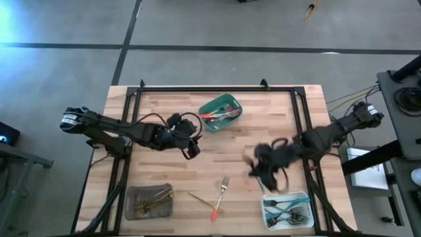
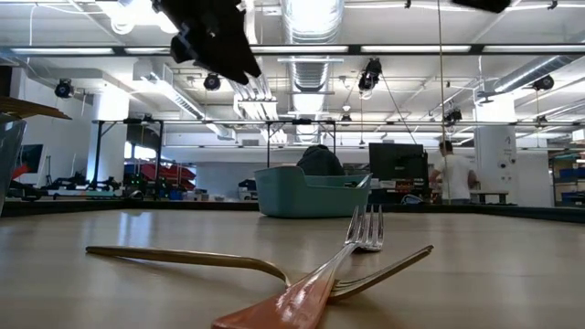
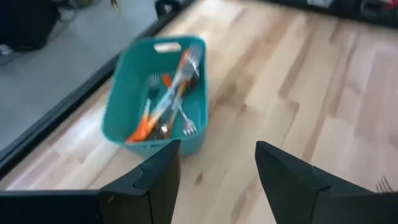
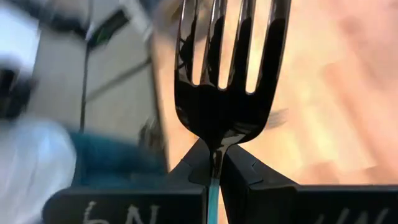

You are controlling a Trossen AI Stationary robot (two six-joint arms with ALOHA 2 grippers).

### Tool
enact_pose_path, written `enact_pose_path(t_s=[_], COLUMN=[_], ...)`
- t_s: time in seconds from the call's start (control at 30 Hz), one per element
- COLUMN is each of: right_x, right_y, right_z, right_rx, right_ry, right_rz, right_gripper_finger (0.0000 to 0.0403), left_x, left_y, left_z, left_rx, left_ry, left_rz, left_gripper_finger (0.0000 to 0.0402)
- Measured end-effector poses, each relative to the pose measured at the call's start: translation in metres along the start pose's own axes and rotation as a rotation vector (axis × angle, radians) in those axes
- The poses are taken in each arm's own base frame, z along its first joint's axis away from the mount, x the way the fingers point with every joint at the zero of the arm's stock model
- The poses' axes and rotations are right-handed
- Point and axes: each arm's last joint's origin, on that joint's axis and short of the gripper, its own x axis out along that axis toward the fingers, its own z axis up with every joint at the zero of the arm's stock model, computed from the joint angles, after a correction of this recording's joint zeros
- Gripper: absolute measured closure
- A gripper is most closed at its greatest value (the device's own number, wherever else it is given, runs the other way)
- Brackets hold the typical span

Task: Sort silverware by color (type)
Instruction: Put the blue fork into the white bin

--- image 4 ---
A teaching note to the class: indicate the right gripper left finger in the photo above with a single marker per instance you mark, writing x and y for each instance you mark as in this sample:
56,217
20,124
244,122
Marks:
140,205

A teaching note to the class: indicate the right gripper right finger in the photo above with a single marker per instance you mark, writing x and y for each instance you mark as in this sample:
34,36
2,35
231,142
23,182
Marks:
280,205

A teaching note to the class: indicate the white plastic bin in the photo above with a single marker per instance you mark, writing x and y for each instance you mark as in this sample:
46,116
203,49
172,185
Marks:
34,171

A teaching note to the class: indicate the white paper box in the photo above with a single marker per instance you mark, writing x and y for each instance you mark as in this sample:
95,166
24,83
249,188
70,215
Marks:
15,37

